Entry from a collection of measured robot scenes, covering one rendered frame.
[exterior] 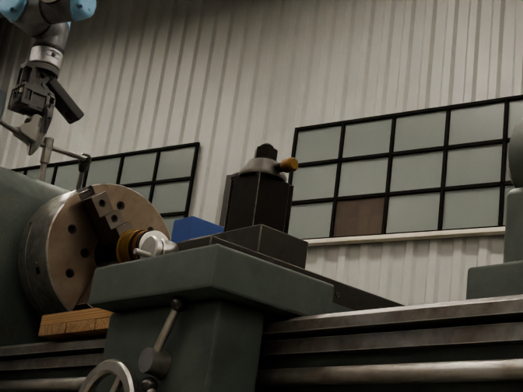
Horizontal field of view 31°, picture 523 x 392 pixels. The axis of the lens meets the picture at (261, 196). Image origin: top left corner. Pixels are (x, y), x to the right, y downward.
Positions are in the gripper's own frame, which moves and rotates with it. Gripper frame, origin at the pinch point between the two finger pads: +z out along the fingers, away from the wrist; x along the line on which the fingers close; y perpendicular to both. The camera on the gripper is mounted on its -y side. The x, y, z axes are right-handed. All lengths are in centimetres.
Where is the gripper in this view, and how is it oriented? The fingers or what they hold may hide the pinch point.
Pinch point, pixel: (33, 151)
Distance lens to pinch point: 225.4
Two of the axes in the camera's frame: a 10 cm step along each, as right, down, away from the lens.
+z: -1.3, 9.4, -3.2
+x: 6.5, -1.6, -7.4
